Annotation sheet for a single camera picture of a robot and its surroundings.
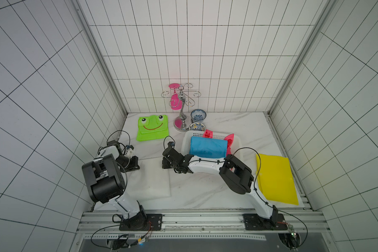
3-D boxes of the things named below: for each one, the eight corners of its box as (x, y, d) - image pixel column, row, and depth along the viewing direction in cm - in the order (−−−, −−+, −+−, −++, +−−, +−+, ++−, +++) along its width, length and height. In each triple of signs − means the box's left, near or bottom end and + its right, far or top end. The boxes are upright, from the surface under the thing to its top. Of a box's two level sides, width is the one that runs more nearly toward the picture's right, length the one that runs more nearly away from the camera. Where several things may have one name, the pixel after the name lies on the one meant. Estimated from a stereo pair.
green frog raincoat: (137, 141, 105) (136, 139, 104) (139, 118, 119) (138, 116, 118) (169, 137, 108) (169, 135, 106) (167, 115, 122) (167, 113, 120)
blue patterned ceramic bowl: (187, 117, 118) (187, 113, 115) (196, 109, 124) (196, 106, 121) (199, 124, 114) (199, 121, 111) (207, 116, 119) (208, 113, 116)
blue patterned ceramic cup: (189, 132, 109) (189, 129, 106) (187, 126, 112) (187, 123, 109) (205, 130, 110) (205, 127, 107) (203, 124, 114) (203, 121, 111)
